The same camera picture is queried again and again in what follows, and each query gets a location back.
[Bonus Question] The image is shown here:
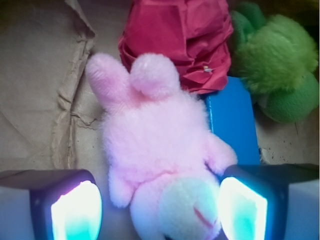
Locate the red crumpled paper ball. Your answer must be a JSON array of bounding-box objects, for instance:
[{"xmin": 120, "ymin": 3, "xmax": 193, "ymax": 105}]
[{"xmin": 118, "ymin": 0, "xmax": 233, "ymax": 94}]

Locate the pink plush bunny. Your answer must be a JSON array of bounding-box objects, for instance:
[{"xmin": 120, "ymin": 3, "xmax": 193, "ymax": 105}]
[{"xmin": 85, "ymin": 53, "xmax": 238, "ymax": 240}]

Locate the blue rectangular block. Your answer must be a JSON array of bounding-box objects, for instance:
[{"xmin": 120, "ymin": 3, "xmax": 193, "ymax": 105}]
[{"xmin": 201, "ymin": 76, "xmax": 260, "ymax": 165}]

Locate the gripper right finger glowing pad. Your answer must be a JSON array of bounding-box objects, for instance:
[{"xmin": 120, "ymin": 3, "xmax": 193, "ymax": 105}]
[{"xmin": 219, "ymin": 163, "xmax": 320, "ymax": 240}]

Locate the green fuzzy plush toy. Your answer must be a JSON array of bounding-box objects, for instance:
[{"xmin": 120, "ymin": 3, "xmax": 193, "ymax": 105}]
[{"xmin": 228, "ymin": 1, "xmax": 320, "ymax": 123}]

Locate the brown paper bag tray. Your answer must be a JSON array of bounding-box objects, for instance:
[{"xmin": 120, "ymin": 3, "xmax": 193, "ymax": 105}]
[{"xmin": 0, "ymin": 0, "xmax": 320, "ymax": 240}]

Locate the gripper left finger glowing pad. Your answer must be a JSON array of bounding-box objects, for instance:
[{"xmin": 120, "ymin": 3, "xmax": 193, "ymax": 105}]
[{"xmin": 0, "ymin": 169, "xmax": 103, "ymax": 240}]

